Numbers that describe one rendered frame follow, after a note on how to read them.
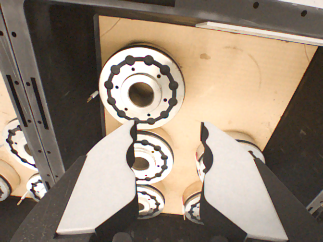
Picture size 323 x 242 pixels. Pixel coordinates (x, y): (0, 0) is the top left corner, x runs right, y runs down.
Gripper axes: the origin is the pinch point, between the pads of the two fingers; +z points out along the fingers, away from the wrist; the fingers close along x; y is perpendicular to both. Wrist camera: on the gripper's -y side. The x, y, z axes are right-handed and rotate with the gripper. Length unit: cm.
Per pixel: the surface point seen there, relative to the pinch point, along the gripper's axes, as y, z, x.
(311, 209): 11.7, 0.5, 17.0
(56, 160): 4.6, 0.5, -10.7
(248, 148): 8.2, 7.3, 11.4
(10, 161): 15.2, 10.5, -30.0
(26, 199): 26.6, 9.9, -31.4
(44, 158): 4.4, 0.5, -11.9
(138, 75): -1.9, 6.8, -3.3
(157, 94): 0.3, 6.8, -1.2
